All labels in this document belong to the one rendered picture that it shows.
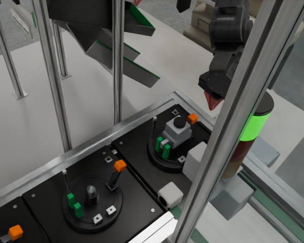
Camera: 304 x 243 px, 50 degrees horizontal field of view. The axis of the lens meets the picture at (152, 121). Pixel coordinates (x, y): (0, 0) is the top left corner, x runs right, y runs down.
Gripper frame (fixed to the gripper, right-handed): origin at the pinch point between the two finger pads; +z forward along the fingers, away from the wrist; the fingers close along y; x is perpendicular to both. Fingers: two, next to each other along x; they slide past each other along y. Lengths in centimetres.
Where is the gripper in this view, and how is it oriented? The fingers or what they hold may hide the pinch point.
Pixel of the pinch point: (212, 107)
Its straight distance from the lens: 88.9
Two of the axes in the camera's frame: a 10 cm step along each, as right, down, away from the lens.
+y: 6.3, 6.5, -4.3
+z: -1.2, 6.2, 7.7
